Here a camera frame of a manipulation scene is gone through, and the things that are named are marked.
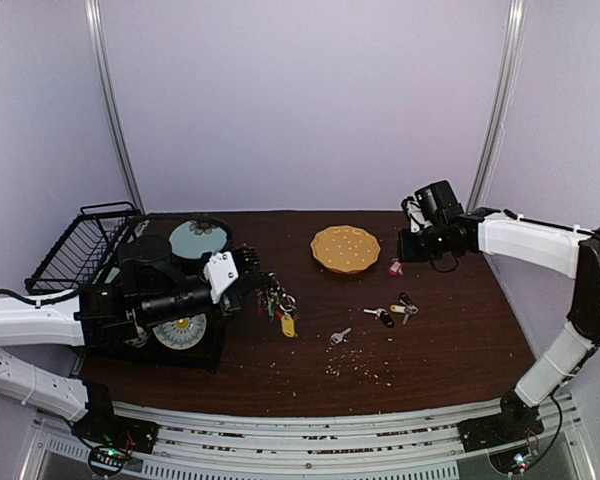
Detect keyring bundle with coloured tags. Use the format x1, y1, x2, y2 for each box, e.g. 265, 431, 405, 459
257, 286, 297, 339

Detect keys with red tag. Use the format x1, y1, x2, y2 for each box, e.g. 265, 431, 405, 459
389, 258, 403, 276

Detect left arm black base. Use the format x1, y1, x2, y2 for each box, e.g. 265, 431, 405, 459
70, 381, 159, 475

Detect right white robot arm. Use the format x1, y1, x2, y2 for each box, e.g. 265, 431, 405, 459
398, 198, 600, 442

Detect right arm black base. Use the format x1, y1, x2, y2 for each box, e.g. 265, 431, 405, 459
457, 387, 564, 477

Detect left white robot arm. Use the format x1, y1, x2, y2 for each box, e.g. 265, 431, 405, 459
0, 235, 276, 444

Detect keys with yellow tag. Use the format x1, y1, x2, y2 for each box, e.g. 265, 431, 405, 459
389, 292, 419, 325

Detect keys with black fob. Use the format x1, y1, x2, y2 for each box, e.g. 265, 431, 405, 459
363, 308, 395, 328

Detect light blue flower plate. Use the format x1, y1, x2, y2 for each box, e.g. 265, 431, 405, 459
169, 215, 232, 260

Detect yellow dotted plate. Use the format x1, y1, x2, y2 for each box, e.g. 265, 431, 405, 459
310, 225, 381, 275

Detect single silver key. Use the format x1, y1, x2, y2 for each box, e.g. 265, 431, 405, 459
330, 328, 351, 345

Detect light green bowl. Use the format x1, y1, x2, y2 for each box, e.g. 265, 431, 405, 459
104, 267, 120, 284

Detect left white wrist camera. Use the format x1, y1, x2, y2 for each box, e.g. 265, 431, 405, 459
203, 252, 239, 304

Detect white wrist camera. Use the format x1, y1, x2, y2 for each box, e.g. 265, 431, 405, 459
401, 180, 465, 233
203, 252, 239, 304

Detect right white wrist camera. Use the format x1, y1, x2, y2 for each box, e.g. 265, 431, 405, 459
401, 180, 465, 233

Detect black wire dish rack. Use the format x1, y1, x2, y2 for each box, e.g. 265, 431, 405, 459
25, 201, 240, 372

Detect aluminium slotted front rail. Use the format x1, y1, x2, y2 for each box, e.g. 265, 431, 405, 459
29, 394, 594, 480

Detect right aluminium frame post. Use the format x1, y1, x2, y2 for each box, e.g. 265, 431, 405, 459
467, 0, 527, 210

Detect aluminium frame post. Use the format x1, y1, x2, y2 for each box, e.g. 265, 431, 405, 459
467, 0, 527, 210
84, 0, 145, 213

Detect left aluminium frame post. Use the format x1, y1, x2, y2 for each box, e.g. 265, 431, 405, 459
84, 0, 145, 213

